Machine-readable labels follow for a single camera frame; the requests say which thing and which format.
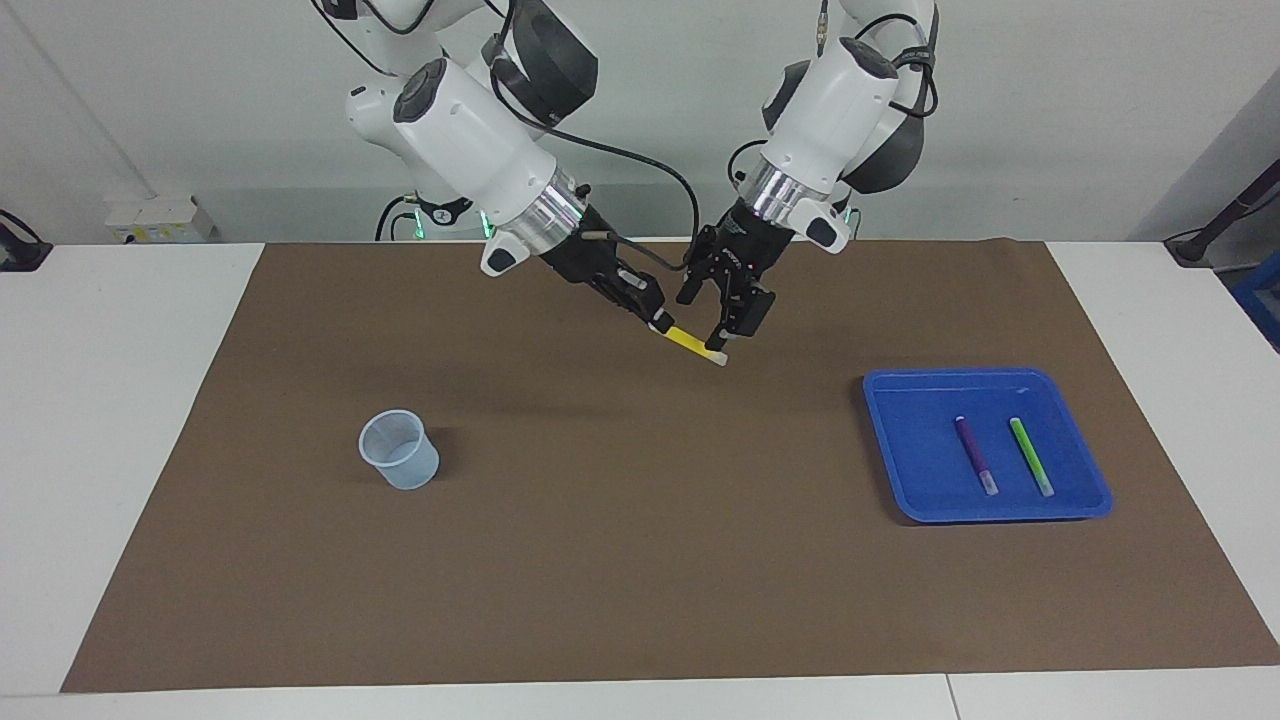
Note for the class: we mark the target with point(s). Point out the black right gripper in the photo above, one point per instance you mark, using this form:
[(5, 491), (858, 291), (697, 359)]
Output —
[(590, 255)]

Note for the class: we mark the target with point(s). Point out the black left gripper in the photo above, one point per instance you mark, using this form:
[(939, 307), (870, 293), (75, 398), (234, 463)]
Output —
[(745, 250)]

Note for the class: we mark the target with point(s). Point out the yellow pen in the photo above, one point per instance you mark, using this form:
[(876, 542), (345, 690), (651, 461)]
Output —
[(688, 341)]

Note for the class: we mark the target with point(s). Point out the purple pen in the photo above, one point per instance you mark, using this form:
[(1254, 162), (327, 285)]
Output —
[(975, 455)]

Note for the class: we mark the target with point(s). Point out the green pen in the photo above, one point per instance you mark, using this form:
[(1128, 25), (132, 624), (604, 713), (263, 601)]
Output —
[(1030, 455)]

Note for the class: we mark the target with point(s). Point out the blue plastic tray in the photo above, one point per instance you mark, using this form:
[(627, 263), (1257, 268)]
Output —
[(920, 470)]

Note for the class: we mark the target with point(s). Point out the brown table mat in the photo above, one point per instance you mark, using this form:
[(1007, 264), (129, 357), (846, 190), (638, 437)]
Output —
[(640, 560)]

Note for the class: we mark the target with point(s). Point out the translucent plastic cup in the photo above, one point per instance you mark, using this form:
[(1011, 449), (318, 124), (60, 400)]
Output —
[(400, 460)]

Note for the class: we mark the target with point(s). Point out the black stand pole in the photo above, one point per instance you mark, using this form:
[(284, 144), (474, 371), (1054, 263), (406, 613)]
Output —
[(1225, 215)]

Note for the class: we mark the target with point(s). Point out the blue crate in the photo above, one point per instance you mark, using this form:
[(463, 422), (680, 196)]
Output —
[(1262, 300)]

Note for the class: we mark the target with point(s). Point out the white wall socket box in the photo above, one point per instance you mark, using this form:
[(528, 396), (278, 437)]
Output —
[(160, 218)]

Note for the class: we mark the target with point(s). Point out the black clamp mount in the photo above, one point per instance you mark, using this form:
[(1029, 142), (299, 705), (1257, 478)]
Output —
[(20, 250)]

